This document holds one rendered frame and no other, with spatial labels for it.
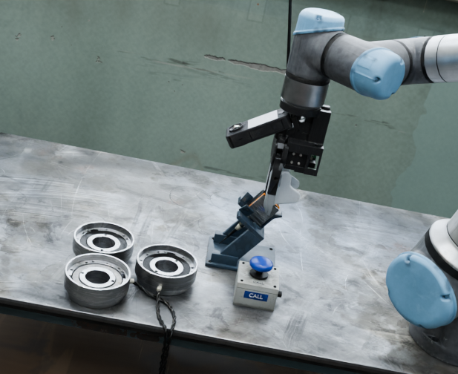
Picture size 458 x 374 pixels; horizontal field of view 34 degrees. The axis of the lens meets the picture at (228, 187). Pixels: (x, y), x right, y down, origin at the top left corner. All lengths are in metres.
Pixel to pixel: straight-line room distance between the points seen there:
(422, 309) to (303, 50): 0.44
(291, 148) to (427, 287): 0.34
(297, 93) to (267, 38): 1.55
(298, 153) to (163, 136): 1.68
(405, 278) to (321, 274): 0.33
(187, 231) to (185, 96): 1.45
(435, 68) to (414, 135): 1.72
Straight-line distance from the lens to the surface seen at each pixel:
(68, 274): 1.20
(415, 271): 1.10
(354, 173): 2.96
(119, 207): 1.50
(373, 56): 1.14
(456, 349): 1.28
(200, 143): 2.91
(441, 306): 1.09
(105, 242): 1.34
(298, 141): 1.27
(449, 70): 1.21
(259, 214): 1.34
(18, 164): 1.63
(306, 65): 1.21
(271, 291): 1.25
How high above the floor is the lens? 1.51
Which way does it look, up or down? 26 degrees down
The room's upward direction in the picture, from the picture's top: 11 degrees clockwise
